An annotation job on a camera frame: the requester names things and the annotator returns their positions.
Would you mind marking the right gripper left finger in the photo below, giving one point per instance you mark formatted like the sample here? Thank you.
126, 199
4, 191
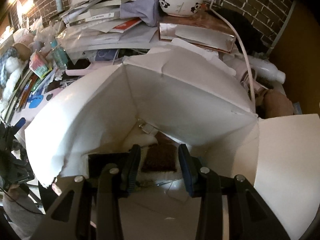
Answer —
118, 171

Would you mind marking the brown flat box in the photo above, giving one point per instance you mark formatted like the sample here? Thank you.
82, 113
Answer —
202, 29

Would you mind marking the snack sachets pile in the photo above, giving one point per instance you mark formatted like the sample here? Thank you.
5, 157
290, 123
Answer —
26, 92

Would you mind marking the stack of books and papers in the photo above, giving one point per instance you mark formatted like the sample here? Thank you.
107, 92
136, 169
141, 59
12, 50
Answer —
96, 24

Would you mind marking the colourful tissue packet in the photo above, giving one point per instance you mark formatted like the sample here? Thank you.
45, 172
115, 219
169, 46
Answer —
39, 65

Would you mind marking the brown snack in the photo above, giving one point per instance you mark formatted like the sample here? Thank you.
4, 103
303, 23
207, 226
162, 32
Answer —
161, 156

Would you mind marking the teal capped glass bottle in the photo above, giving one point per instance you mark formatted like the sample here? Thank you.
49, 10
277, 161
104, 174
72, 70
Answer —
59, 55

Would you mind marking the white dog plush toy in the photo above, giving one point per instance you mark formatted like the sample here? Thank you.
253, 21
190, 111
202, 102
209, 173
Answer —
13, 63

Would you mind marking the black panda tissue pack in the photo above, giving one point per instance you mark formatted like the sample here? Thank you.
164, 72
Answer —
98, 162

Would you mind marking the panda ceramic bowl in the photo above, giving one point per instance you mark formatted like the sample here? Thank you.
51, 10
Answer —
180, 8

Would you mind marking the white lotion bottle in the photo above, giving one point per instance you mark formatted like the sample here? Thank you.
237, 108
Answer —
267, 70

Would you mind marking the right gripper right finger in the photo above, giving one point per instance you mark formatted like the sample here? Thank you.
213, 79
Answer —
199, 180

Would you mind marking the operator left hand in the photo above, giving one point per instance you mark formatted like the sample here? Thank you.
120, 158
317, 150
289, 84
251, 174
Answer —
17, 192

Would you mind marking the blue luggage tag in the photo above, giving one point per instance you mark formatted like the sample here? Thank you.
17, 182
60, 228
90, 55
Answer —
34, 101

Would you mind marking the purple cloth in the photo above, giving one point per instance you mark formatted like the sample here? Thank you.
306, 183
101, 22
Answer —
146, 10

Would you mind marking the pink hair brush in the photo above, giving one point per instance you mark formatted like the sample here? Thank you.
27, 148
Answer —
82, 67

